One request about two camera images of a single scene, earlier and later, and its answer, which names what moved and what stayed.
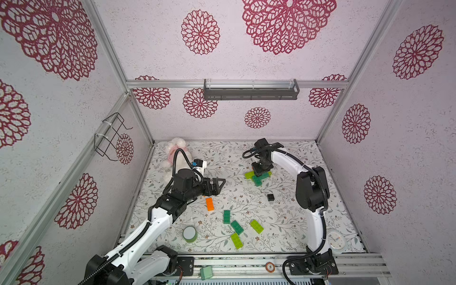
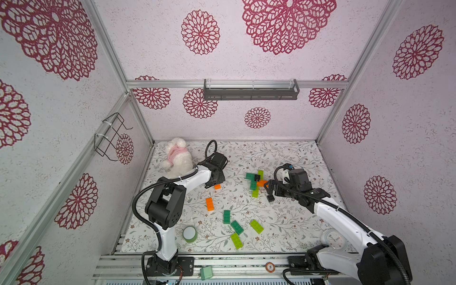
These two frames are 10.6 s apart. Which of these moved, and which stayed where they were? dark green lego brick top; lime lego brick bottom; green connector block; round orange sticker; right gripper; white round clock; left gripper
Moved: left gripper; dark green lego brick top; right gripper
Stayed: lime lego brick bottom; green connector block; white round clock; round orange sticker
